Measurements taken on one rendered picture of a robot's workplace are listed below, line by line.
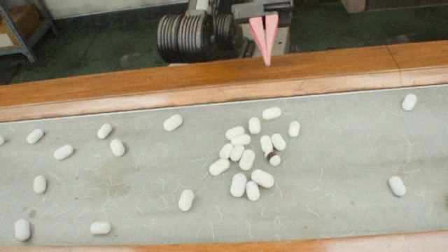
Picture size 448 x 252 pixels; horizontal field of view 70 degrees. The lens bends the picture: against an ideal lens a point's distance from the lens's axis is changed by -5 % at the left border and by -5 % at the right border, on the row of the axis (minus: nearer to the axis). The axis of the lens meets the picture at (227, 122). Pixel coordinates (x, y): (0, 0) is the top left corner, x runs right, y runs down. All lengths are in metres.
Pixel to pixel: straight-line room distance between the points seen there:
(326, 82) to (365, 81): 0.07
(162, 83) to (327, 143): 0.36
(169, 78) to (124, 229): 0.34
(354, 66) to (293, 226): 0.36
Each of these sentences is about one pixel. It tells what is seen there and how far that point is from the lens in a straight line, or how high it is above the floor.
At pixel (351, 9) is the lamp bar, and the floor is 1.05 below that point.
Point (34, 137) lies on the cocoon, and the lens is 0.76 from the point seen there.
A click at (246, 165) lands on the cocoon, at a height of 0.76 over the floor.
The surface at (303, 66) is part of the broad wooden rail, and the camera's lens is 0.70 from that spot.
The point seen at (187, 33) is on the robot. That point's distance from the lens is 0.84.
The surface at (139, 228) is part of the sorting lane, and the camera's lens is 0.53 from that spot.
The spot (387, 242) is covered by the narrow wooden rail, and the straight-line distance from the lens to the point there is 0.47.
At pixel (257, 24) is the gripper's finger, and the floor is 0.90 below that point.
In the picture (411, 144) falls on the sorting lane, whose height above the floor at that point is 0.74.
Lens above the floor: 1.18
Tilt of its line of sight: 44 degrees down
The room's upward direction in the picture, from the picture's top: 11 degrees counter-clockwise
